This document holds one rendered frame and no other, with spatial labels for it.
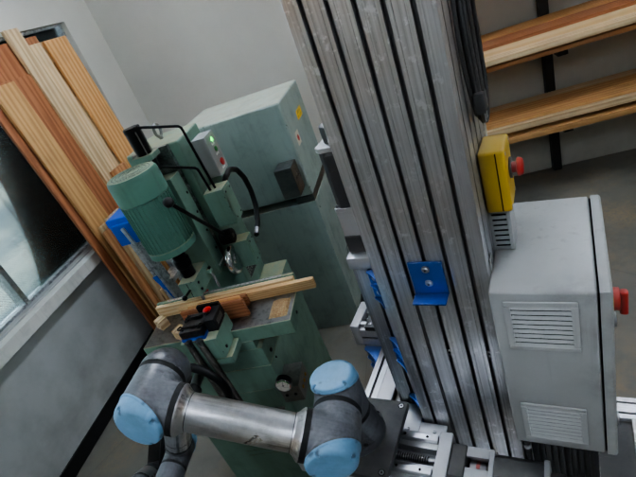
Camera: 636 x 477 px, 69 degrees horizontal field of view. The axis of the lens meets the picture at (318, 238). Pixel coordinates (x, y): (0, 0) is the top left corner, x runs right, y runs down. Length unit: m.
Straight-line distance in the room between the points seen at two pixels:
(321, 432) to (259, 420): 0.13
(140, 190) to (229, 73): 2.39
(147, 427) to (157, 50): 3.31
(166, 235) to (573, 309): 1.23
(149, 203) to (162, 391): 0.71
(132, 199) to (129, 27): 2.64
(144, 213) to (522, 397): 1.22
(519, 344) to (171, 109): 3.54
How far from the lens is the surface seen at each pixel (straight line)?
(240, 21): 3.76
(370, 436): 1.25
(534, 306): 0.96
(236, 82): 3.86
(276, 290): 1.74
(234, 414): 1.08
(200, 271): 1.80
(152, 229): 1.64
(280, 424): 1.07
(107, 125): 3.59
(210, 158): 1.84
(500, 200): 0.98
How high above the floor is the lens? 1.84
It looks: 28 degrees down
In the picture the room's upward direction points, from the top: 22 degrees counter-clockwise
